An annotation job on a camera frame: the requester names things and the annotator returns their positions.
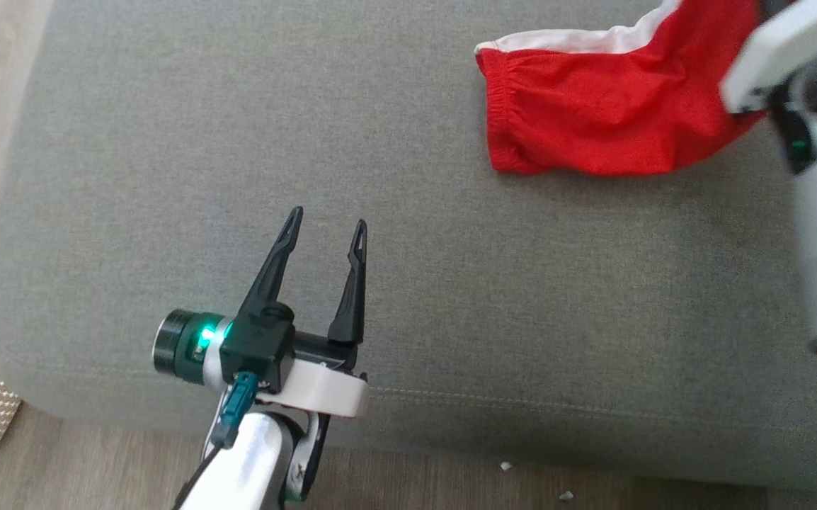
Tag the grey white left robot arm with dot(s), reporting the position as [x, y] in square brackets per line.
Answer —
[253, 467]

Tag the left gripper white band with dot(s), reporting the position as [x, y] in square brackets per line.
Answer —
[323, 393]

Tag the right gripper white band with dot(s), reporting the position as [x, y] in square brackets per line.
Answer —
[784, 49]

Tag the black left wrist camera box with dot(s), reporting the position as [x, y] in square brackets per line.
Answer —
[260, 354]

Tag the red garment with white trim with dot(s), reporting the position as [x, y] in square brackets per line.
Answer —
[592, 106]

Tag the grey fabric sofa seat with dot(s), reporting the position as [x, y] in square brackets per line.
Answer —
[451, 283]

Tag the dark green gripper motor cylinder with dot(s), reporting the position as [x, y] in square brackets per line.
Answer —
[178, 347]

